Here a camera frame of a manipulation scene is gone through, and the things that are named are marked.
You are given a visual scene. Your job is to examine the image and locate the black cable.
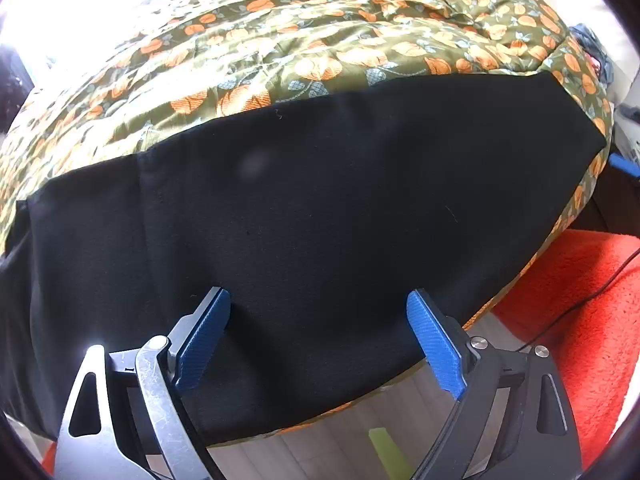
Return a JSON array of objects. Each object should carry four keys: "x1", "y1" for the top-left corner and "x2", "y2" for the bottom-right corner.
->
[{"x1": 515, "y1": 246, "x2": 640, "y2": 354}]

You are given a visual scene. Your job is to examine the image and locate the yellow-green strip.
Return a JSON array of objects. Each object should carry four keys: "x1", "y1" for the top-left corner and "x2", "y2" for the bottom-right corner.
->
[{"x1": 367, "y1": 426, "x2": 409, "y2": 480}]

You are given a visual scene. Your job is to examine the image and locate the orange floral green quilt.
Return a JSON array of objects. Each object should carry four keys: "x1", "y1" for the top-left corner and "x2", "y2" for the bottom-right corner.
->
[{"x1": 0, "y1": 0, "x2": 617, "y2": 450}]

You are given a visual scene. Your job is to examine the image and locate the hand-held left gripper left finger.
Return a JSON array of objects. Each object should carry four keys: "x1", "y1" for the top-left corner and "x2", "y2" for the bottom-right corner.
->
[{"x1": 50, "y1": 286, "x2": 232, "y2": 480}]

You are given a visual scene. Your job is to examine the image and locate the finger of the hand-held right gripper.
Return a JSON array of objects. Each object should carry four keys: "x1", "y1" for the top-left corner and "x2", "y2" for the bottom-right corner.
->
[{"x1": 607, "y1": 153, "x2": 640, "y2": 178}]

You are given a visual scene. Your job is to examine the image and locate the black pants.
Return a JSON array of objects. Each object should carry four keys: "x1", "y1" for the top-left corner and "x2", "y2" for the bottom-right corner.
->
[{"x1": 0, "y1": 71, "x2": 612, "y2": 447}]

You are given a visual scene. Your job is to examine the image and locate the orange fleece robe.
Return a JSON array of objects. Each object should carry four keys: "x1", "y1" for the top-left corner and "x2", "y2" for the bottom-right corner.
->
[{"x1": 492, "y1": 229, "x2": 640, "y2": 467}]

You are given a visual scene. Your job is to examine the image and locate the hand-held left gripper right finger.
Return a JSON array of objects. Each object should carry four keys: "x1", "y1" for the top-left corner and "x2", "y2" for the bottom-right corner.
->
[{"x1": 406, "y1": 288, "x2": 583, "y2": 480}]

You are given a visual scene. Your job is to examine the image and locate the blue denim clothes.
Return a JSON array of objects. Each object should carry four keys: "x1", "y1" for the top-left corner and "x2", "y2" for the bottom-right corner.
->
[{"x1": 572, "y1": 22, "x2": 617, "y2": 84}]

